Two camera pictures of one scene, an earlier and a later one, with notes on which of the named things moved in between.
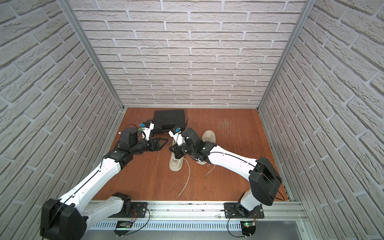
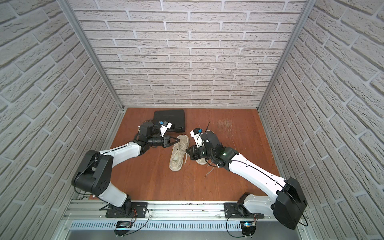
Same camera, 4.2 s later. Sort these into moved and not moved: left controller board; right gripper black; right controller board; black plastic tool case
Moved: right gripper black
Not moved: black plastic tool case; right controller board; left controller board
